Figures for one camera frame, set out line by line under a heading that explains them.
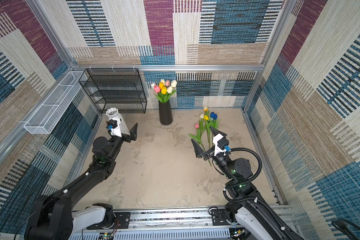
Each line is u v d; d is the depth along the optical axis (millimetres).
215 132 613
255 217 502
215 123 1085
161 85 907
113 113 913
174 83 900
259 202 488
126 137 700
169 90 894
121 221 733
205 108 1191
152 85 894
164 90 886
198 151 557
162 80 923
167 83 942
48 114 729
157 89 882
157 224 729
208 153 558
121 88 1082
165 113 1045
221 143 503
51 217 452
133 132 706
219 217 737
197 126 1080
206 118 1114
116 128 653
